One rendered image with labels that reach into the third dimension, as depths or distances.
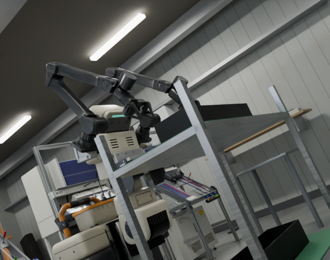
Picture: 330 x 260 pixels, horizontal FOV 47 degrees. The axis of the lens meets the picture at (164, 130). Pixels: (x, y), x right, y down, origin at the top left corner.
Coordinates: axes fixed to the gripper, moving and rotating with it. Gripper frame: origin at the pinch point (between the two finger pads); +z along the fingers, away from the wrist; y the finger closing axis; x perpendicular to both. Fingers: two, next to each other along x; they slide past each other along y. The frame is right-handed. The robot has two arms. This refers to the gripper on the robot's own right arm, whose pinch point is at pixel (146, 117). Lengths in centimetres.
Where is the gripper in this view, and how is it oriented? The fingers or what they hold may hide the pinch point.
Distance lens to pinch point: 162.1
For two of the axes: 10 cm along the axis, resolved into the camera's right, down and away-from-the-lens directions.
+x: -4.7, 7.9, 3.9
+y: 5.7, -0.7, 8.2
